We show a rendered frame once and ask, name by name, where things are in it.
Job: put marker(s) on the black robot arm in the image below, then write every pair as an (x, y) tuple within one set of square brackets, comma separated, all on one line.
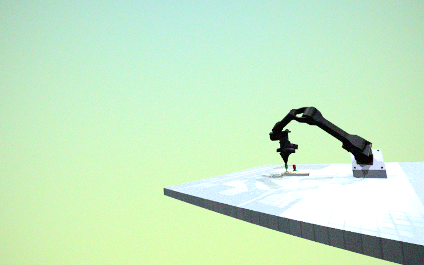
[(356, 145)]

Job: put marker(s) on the pale yellow circuit board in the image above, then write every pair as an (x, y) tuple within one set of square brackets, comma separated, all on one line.
[(294, 170)]

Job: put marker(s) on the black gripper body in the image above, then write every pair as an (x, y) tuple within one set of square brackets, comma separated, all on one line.
[(284, 147)]

